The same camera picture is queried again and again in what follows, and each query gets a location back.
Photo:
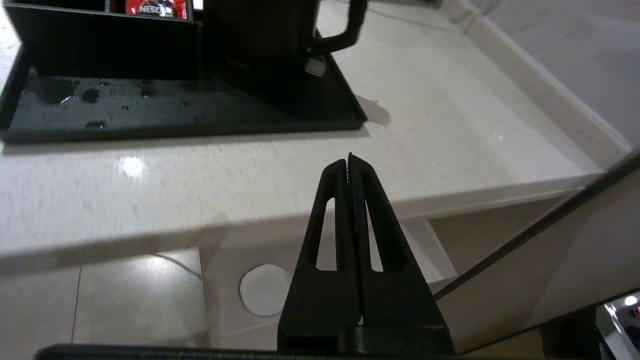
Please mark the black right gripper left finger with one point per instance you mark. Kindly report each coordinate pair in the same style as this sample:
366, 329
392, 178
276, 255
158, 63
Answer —
320, 300

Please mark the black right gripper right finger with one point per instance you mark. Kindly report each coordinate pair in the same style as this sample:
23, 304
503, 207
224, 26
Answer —
400, 295

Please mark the black electric kettle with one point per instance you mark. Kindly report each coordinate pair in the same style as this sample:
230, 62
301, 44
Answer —
260, 50

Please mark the dark robot base chassis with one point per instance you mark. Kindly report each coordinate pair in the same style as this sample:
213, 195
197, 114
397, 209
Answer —
600, 330

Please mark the white round floor disc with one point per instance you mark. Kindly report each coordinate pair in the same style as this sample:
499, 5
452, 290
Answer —
264, 290

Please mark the thin black slanted bar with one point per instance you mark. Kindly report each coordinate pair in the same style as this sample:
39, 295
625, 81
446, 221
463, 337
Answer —
550, 220

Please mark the black rectangular serving tray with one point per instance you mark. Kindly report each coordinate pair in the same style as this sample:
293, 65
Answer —
150, 112

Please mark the red coffee sachet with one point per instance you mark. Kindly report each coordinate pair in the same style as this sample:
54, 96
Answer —
156, 9

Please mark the black sachet holder box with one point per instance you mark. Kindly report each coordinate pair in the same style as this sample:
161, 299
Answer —
100, 45

